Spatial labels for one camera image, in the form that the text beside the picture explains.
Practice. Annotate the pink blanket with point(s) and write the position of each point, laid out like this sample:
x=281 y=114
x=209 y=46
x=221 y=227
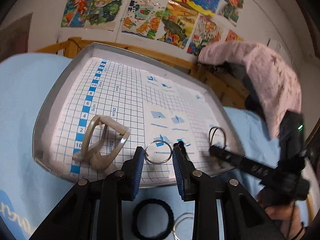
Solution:
x=270 y=80

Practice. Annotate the wooden bed frame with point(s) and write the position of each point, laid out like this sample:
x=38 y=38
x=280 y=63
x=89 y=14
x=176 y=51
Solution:
x=225 y=85

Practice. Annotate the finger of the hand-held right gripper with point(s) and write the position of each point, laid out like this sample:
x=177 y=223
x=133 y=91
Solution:
x=237 y=160

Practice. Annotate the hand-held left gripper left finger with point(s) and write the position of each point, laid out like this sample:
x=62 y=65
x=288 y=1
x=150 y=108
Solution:
x=138 y=170

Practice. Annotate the person's right hand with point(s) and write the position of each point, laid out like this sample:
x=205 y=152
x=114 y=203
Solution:
x=285 y=217

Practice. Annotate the grey tray with grid mat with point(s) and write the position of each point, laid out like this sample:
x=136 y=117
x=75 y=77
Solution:
x=125 y=92

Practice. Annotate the group of colourful wall drawings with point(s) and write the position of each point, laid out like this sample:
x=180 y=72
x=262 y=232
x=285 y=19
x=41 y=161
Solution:
x=175 y=25

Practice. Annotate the brown door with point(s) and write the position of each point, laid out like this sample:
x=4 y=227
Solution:
x=15 y=37

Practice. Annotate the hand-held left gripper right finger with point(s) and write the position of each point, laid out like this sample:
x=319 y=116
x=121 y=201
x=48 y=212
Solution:
x=178 y=172

